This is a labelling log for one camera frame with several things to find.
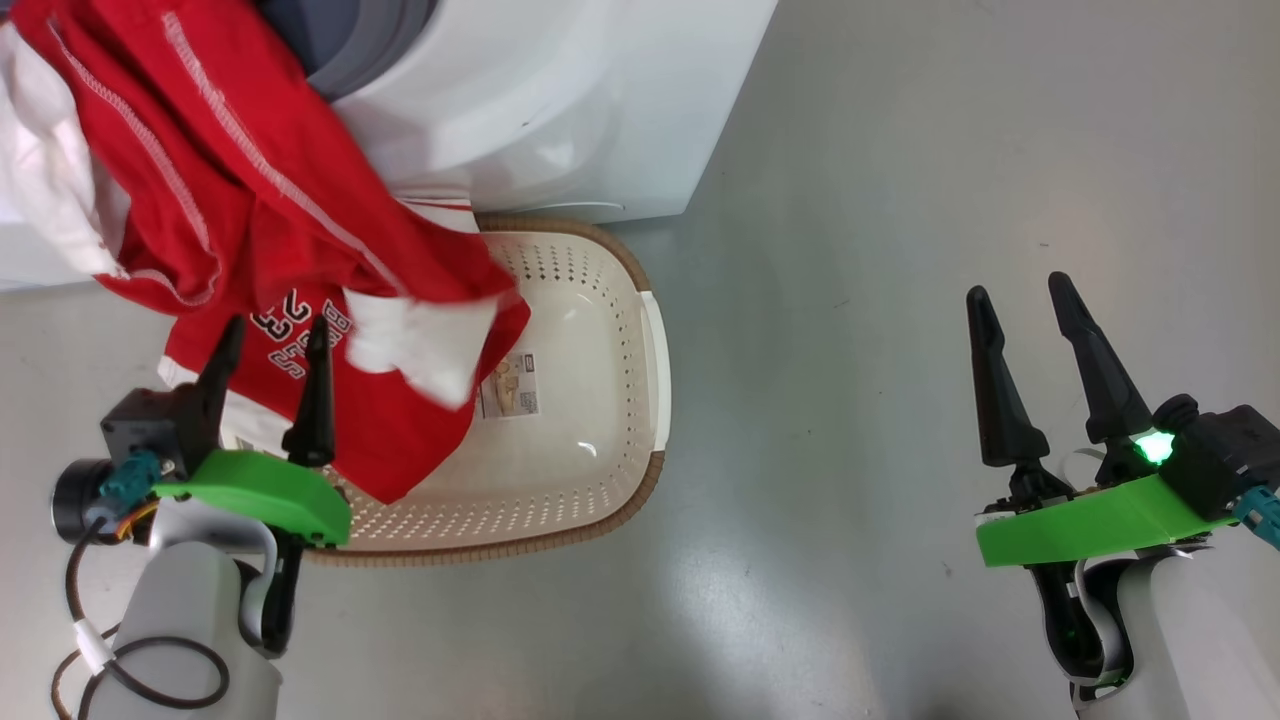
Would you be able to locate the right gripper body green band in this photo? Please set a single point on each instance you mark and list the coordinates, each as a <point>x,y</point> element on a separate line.
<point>1090,525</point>

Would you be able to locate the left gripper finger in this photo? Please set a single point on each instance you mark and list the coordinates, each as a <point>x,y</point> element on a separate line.
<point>218,385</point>
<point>312,410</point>

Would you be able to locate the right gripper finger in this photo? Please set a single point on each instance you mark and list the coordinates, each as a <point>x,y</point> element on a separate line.
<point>1100,370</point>
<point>1000,400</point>

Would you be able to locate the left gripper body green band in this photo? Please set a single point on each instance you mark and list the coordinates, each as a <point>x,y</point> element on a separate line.
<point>260,495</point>

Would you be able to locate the red and white jersey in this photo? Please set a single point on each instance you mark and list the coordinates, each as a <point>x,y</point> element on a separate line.
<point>250,180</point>

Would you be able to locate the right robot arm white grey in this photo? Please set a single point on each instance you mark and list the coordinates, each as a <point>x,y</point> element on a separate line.
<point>1200,640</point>

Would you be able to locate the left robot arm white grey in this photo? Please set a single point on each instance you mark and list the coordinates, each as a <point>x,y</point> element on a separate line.
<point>190,620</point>

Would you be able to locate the white printed product label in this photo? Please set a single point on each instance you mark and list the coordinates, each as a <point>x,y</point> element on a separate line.
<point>515,390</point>

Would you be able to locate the cream laundry basket brown rim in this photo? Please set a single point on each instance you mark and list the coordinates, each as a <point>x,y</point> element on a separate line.
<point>590,400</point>

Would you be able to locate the grey rubber door gasket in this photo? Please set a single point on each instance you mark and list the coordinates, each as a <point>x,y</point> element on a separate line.
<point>370,50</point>

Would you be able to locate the white front-load washing machine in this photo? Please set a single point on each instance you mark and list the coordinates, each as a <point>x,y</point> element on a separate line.
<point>560,100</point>

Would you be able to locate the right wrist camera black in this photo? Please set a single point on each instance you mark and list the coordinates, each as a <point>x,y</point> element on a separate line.
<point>1220,450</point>

